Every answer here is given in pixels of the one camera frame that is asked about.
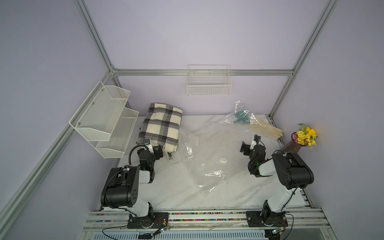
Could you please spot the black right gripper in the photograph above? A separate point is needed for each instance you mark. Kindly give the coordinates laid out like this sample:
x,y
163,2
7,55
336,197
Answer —
x,y
246,147

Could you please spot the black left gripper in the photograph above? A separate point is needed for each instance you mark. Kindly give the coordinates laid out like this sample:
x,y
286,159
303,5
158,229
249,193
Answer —
x,y
155,153

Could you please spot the cream black plaid scarf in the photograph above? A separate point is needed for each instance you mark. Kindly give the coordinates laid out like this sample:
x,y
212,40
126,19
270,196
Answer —
x,y
162,127

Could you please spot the clear plastic vacuum bag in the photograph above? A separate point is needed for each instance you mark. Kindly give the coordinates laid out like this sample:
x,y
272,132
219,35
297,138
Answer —
x,y
202,147

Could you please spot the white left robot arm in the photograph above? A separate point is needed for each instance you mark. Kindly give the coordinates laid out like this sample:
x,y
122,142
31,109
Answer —
x,y
121,190

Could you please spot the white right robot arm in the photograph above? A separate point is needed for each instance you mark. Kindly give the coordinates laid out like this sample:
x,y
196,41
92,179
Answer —
x,y
292,172

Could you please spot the small bag with green item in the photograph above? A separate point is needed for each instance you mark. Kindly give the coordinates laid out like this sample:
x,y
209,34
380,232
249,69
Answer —
x,y
242,114

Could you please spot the cream knitted gloves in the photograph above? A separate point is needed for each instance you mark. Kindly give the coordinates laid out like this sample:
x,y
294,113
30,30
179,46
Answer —
x,y
263,128

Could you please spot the dark glass flower vase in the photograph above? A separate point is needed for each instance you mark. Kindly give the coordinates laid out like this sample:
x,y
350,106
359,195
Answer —
x,y
292,146

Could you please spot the yellow flower bouquet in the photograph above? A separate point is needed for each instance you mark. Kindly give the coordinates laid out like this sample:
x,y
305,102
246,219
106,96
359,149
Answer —
x,y
306,136

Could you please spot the white two-tier mesh shelf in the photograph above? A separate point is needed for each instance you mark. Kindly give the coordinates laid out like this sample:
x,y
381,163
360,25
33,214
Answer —
x,y
105,121

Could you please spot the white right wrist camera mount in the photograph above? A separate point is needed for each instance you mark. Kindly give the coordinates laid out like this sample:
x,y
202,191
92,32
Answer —
x,y
254,144

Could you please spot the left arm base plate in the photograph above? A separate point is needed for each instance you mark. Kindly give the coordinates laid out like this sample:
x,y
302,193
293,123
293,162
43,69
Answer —
x,y
154,220

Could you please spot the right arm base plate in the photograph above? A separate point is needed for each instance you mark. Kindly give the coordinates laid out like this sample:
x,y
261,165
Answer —
x,y
258,219

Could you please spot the aluminium frame rails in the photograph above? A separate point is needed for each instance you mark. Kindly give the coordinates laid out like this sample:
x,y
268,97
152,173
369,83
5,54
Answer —
x,y
51,52

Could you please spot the white wire wall basket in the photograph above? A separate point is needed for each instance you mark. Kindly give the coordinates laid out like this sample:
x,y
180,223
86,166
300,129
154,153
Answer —
x,y
209,80

